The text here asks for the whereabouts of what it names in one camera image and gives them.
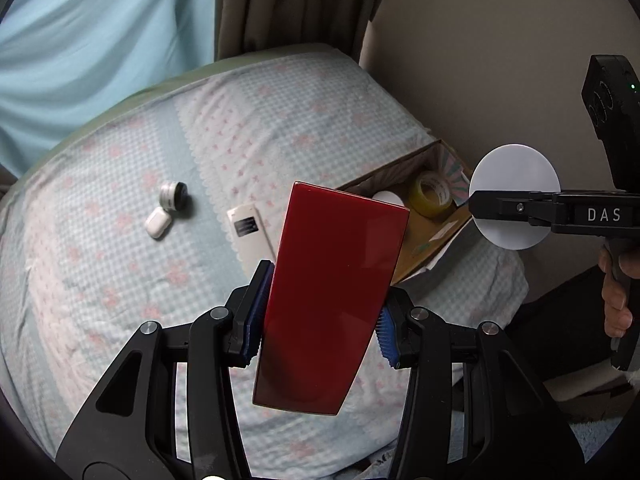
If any light blue rug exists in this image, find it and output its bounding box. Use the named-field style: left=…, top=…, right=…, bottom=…
left=569, top=412, right=626, bottom=466

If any white remote control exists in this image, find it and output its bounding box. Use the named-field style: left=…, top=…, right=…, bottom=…
left=226, top=203, right=277, bottom=277

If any person's dark trouser leg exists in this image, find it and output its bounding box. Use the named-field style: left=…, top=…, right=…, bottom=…
left=500, top=264, right=632, bottom=387

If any striped pastel paper packet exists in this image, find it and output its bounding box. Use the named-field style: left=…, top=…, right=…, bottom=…
left=439, top=152, right=470, bottom=207

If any silver round tin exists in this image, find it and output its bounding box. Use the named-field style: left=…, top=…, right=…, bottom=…
left=159, top=181, right=189, bottom=211

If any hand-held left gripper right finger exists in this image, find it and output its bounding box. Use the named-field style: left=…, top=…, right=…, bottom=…
left=376, top=285, right=587, bottom=480

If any light blue curtain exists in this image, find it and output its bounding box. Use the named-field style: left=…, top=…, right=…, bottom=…
left=0, top=0, right=222, bottom=181

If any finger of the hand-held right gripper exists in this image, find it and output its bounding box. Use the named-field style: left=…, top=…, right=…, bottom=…
left=468, top=188, right=557, bottom=229

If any white round disc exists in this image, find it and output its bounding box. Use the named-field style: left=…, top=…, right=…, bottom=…
left=469, top=144, right=560, bottom=250

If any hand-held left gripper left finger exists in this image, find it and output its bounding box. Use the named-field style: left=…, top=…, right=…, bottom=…
left=55, top=259, right=275, bottom=480

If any brown curtain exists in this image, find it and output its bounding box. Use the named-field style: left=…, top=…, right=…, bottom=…
left=214, top=0, right=392, bottom=67

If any red glossy rectangular box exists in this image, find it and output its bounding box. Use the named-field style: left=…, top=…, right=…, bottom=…
left=252, top=181, right=411, bottom=416

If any white earbuds case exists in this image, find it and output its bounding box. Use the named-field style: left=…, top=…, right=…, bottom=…
left=145, top=206, right=175, bottom=240

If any yellowish clear tape roll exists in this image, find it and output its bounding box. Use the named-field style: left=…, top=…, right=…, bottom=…
left=410, top=170, right=455, bottom=218

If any brown cardboard box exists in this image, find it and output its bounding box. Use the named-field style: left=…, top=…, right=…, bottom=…
left=334, top=139, right=474, bottom=286

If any person's right hand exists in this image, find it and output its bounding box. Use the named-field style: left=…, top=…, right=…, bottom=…
left=598, top=249, right=634, bottom=341

